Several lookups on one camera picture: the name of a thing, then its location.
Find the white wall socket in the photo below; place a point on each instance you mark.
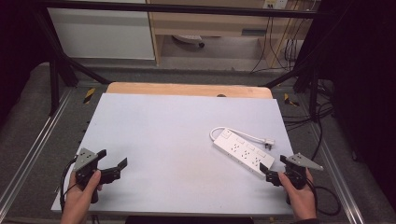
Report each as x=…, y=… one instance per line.
x=275, y=3

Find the light wooden desk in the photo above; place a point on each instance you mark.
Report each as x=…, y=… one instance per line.
x=211, y=21

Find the white cabinet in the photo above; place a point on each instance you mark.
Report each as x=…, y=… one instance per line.
x=102, y=34

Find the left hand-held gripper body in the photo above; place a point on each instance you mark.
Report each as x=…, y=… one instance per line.
x=84, y=159

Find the person's right hand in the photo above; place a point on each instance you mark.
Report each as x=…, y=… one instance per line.
x=299, y=199

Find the dark flat object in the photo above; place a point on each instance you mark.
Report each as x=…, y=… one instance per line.
x=190, y=220

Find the person's left hand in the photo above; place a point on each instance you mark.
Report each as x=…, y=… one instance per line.
x=81, y=199

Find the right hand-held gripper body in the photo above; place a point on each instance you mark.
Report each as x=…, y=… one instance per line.
x=299, y=169

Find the black metal frame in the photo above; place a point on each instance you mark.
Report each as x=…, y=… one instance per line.
x=59, y=74

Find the black curtain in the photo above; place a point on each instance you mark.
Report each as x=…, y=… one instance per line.
x=15, y=46
x=364, y=77

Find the aluminium floor rail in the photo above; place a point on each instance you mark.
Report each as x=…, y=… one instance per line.
x=337, y=174
x=34, y=143

